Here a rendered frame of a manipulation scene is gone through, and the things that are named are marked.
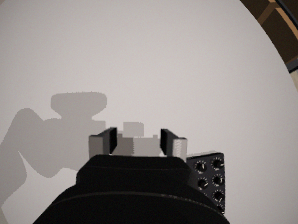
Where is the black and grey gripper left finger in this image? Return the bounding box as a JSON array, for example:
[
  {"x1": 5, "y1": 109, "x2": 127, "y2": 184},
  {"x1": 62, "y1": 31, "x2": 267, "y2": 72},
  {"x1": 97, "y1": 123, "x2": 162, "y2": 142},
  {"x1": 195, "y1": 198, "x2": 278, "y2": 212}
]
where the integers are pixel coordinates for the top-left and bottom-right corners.
[{"x1": 89, "y1": 127, "x2": 117, "y2": 160}]

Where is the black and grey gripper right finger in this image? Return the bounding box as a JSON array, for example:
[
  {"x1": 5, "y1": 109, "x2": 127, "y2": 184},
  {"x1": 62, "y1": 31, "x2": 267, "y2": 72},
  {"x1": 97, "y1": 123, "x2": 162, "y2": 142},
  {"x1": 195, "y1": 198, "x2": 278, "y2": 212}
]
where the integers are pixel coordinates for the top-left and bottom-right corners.
[{"x1": 160, "y1": 129, "x2": 188, "y2": 163}]

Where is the black knob box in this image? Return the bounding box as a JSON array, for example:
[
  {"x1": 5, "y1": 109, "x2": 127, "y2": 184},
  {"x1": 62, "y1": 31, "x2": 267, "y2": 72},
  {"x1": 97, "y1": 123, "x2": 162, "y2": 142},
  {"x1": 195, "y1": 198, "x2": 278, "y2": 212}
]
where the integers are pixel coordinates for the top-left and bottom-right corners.
[{"x1": 186, "y1": 152, "x2": 225, "y2": 214}]

